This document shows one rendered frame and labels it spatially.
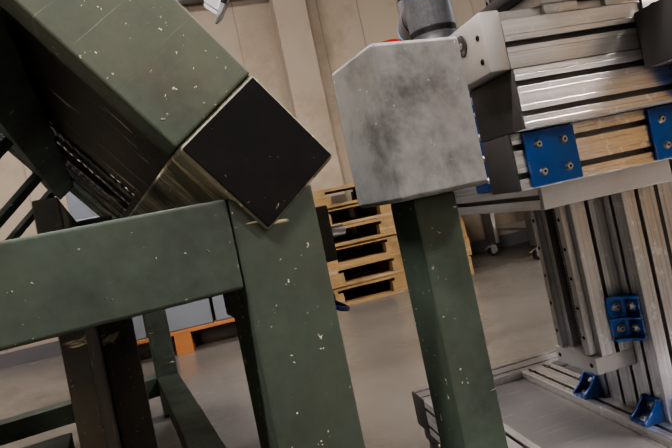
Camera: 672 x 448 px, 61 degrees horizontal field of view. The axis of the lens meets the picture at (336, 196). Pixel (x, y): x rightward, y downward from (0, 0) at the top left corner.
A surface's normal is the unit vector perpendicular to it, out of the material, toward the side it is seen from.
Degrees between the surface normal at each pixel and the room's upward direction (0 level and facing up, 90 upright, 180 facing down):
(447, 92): 90
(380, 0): 90
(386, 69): 90
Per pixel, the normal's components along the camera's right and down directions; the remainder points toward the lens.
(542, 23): 0.22, -0.06
